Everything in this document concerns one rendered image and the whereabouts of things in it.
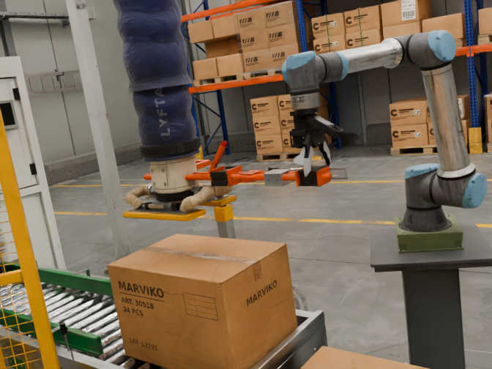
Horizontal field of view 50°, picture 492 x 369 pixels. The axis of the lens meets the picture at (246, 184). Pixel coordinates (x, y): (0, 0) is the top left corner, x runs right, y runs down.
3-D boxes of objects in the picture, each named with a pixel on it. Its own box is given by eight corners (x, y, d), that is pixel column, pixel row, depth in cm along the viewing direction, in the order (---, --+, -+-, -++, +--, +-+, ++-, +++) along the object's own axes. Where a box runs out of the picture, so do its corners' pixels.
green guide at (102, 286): (3, 274, 350) (0, 261, 348) (17, 269, 358) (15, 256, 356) (176, 310, 253) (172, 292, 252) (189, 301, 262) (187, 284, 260)
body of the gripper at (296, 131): (303, 146, 171) (299, 108, 168) (326, 144, 166) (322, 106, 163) (291, 150, 165) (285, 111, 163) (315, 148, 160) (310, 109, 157)
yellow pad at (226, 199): (157, 204, 218) (155, 192, 217) (173, 198, 225) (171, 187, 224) (221, 206, 198) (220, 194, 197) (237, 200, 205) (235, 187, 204)
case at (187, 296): (125, 356, 217) (106, 264, 209) (190, 314, 248) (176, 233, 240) (239, 392, 180) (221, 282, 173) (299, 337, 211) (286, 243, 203)
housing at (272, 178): (263, 187, 174) (262, 173, 173) (274, 181, 179) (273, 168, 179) (282, 187, 170) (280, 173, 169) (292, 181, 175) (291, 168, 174)
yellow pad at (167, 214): (122, 217, 203) (120, 205, 202) (141, 210, 210) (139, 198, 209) (188, 222, 183) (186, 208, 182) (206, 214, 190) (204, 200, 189)
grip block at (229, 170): (209, 187, 186) (207, 170, 185) (226, 181, 194) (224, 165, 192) (228, 187, 181) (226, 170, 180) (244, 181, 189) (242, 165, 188)
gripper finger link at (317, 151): (318, 159, 176) (308, 140, 170) (334, 159, 172) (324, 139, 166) (315, 166, 174) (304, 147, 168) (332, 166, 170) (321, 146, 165)
